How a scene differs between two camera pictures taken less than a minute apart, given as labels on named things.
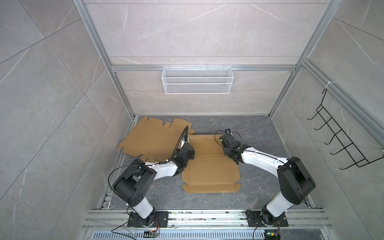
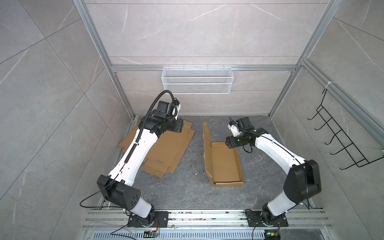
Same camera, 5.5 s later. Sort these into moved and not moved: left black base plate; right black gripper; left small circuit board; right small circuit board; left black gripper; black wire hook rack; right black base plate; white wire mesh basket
Moved: left black gripper; right black gripper
Not moved: right black base plate; left small circuit board; right small circuit board; left black base plate; white wire mesh basket; black wire hook rack
